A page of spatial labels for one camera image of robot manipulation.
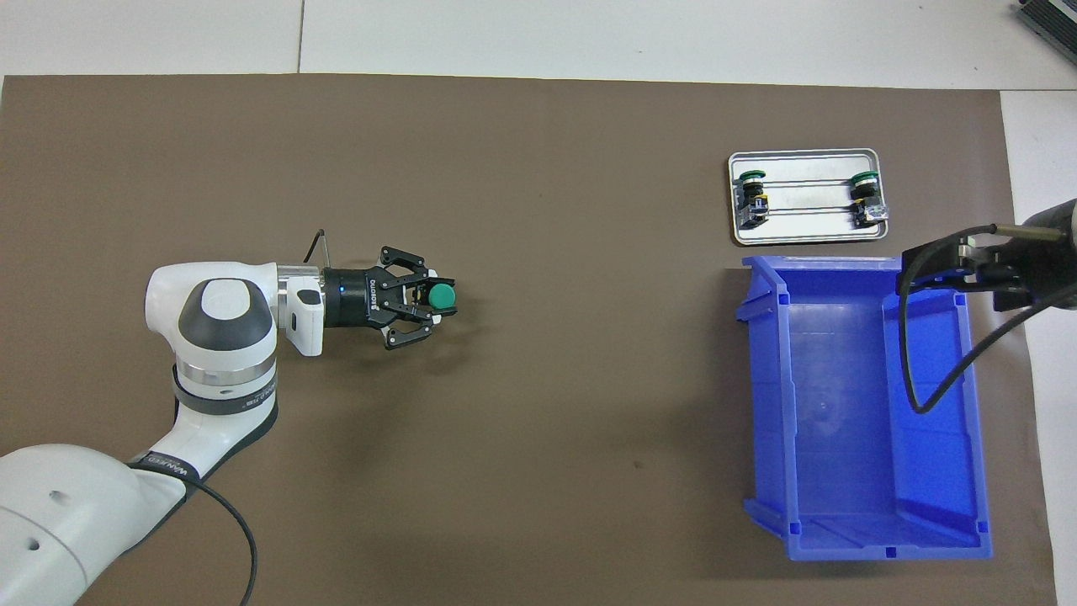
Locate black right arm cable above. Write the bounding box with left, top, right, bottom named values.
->
left=899, top=223, right=1077, bottom=415

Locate grey ribbed device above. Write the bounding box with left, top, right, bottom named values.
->
left=1014, top=0, right=1077, bottom=56

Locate green push button switch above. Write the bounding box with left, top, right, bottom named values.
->
left=737, top=170, right=772, bottom=230
left=848, top=171, right=889, bottom=230
left=407, top=282, right=459, bottom=311

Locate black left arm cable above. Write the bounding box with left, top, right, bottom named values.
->
left=181, top=229, right=331, bottom=606

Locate silver metal tray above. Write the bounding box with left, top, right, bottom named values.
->
left=728, top=149, right=891, bottom=247

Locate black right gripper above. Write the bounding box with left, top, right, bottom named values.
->
left=898, top=235, right=1077, bottom=314

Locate grey velcro cable strap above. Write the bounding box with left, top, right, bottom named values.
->
left=172, top=380, right=280, bottom=416
left=126, top=450, right=204, bottom=483

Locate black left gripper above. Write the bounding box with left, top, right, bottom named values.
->
left=322, top=246, right=459, bottom=351

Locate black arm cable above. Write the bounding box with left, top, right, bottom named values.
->
left=899, top=223, right=1077, bottom=415
left=181, top=229, right=331, bottom=606

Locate blue plastic storage bin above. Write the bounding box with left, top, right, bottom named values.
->
left=735, top=255, right=994, bottom=562

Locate brown table mat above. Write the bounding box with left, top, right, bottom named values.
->
left=0, top=74, right=1059, bottom=606

